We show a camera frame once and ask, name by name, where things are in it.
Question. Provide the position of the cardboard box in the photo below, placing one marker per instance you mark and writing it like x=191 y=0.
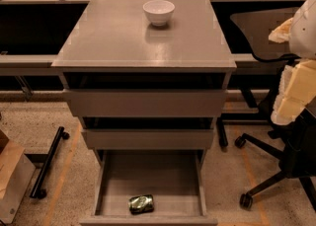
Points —
x=16 y=171

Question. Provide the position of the black office chair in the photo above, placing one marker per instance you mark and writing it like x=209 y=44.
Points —
x=297 y=160

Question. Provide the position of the grey drawer cabinet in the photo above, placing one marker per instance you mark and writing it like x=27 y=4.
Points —
x=142 y=89

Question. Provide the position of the grey middle drawer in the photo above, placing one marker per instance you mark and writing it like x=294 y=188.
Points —
x=157 y=139

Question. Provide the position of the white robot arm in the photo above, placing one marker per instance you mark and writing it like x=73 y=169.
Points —
x=302 y=38

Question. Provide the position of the white ceramic bowl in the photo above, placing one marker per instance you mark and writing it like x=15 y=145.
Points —
x=158 y=12

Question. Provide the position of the grey open bottom drawer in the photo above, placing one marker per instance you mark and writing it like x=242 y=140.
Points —
x=171 y=177

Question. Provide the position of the grey top drawer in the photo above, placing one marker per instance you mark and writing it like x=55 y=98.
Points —
x=145 y=103

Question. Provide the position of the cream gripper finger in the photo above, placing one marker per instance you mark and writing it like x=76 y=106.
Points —
x=281 y=33
x=297 y=88

